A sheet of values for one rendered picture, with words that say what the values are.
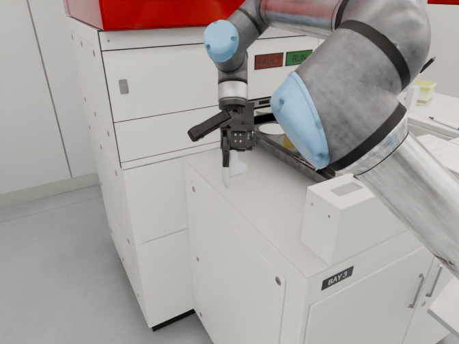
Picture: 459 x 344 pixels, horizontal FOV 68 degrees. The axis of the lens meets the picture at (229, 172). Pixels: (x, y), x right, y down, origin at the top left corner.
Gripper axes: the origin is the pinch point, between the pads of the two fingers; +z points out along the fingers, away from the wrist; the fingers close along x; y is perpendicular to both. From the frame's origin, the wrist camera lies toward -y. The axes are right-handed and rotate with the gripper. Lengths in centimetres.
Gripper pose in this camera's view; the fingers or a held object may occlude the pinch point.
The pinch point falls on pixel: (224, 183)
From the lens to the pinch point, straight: 82.8
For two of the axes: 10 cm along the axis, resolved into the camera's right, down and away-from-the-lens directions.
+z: 0.0, 9.9, -1.0
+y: 10.0, 0.0, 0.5
